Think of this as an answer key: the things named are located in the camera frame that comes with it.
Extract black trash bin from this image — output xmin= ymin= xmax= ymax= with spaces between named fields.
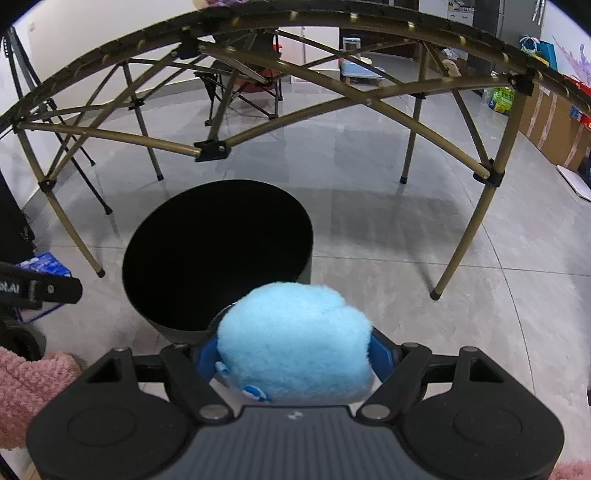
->
xmin=121 ymin=179 xmax=314 ymax=343

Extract black folding chair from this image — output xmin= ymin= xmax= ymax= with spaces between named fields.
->
xmin=195 ymin=31 xmax=283 ymax=127

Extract light blue plush toy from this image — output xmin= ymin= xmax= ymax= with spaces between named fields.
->
xmin=215 ymin=283 xmax=374 ymax=404

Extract pink fuzzy sleeve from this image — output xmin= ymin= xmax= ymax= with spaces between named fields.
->
xmin=0 ymin=347 xmax=82 ymax=450

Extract cardboard boxes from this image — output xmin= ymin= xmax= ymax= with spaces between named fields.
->
xmin=519 ymin=84 xmax=590 ymax=172

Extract black suitcase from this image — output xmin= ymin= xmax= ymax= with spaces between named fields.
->
xmin=0 ymin=173 xmax=35 ymax=264

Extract folding camping table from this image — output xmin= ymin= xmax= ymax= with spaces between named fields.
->
xmin=0 ymin=0 xmax=591 ymax=302

